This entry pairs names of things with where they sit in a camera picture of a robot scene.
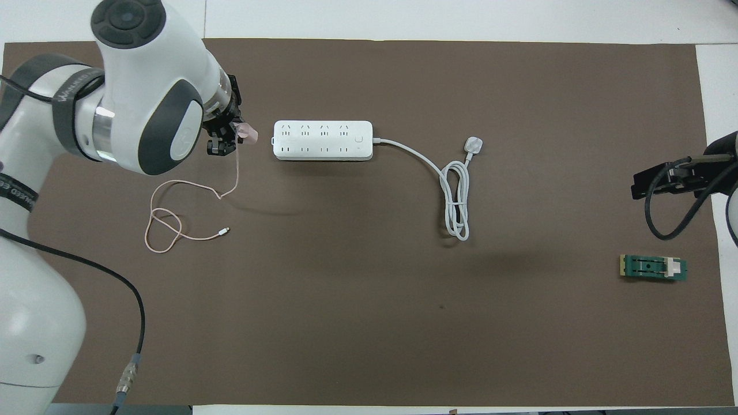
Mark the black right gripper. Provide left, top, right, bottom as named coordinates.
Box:
left=632, top=131, right=738, bottom=201

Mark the pink charging cable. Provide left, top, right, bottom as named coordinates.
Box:
left=144, top=138, right=240, bottom=254

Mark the green knife switch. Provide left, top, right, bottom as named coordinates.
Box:
left=620, top=254, right=688, bottom=283

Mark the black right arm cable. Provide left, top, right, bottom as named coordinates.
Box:
left=643, top=156, right=728, bottom=241

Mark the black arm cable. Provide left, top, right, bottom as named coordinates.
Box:
left=643, top=156, right=728, bottom=241
left=0, top=74, right=146, bottom=415

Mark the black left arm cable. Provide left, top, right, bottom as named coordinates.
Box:
left=0, top=74, right=146, bottom=415

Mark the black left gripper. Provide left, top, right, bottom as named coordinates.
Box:
left=202, top=73, right=243, bottom=157

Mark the white power strip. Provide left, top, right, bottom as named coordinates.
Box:
left=272, top=120, right=374, bottom=162

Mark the white power cord with plug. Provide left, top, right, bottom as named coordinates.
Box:
left=372, top=136, right=484, bottom=242

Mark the brown table mat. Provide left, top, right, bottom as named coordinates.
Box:
left=0, top=38, right=736, bottom=408

